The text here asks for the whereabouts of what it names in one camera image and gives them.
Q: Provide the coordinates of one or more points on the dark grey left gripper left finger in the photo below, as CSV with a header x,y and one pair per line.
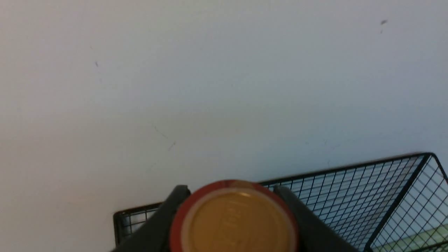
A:
x,y
147,228

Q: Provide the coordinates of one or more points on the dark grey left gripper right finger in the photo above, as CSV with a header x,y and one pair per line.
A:
x,y
313,234

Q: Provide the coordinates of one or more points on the soy sauce bottle red cap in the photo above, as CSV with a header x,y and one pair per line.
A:
x,y
234,216

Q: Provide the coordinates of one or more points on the black wire mesh rack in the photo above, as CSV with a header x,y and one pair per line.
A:
x,y
397,204

